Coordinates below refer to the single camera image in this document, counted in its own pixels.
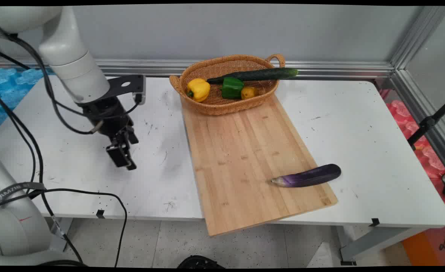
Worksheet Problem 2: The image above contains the black round floor object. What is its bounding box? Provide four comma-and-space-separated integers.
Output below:
177, 255, 225, 269

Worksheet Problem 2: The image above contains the green bell pepper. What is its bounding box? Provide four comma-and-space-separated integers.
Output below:
221, 77, 245, 100

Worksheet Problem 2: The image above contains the grey table leg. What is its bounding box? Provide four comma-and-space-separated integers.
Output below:
336, 226, 429, 266
49, 217, 74, 252

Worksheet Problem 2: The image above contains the bamboo cutting board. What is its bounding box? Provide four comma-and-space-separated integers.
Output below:
180, 93, 338, 237

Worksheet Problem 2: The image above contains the black looping floor cable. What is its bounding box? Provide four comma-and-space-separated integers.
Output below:
41, 188, 128, 267

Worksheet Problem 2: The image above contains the aluminium frame corner post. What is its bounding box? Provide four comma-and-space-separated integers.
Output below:
391, 6, 445, 70

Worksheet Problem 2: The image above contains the small yellow bell pepper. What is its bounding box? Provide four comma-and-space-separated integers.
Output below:
241, 86, 259, 100

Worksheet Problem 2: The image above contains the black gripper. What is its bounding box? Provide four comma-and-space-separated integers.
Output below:
80, 96, 139, 171

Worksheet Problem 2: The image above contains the black camera mounting bracket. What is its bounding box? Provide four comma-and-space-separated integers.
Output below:
107, 75, 136, 102

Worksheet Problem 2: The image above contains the blue foam mat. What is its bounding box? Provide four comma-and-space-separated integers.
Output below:
0, 67, 57, 133

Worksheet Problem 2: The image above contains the grey velcro cable strap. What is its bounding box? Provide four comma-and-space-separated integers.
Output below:
0, 182, 47, 208

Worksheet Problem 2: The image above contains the purple eggplant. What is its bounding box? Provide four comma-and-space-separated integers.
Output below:
270, 164, 342, 188

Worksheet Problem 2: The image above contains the short aluminium frame rail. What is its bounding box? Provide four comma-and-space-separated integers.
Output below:
391, 70, 445, 176

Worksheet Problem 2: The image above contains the red foam mat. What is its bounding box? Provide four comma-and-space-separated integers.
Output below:
377, 89, 445, 265

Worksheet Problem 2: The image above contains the woven wicker basket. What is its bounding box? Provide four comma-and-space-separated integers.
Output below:
169, 54, 286, 116

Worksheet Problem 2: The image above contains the dark green cucumber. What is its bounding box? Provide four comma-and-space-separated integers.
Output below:
207, 68, 299, 84

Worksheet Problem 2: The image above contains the long black arm cable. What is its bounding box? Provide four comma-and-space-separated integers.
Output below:
0, 90, 85, 265

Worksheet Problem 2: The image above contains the thick black gripper cable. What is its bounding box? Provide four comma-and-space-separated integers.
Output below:
0, 33, 104, 135

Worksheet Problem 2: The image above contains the orange floor box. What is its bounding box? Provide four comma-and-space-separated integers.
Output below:
401, 230, 434, 267

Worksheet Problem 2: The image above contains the thin black camera cable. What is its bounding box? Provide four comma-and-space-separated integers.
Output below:
53, 94, 144, 121

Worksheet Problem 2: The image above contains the black tripod stand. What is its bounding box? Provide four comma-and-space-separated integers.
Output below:
407, 96, 445, 151

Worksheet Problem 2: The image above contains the large yellow bell pepper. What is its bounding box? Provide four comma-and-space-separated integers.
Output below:
186, 78, 211, 102

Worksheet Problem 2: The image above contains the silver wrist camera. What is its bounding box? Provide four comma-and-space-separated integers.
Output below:
133, 75, 147, 105

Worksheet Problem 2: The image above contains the long aluminium frame rail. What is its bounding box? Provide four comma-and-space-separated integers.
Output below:
0, 59, 397, 80

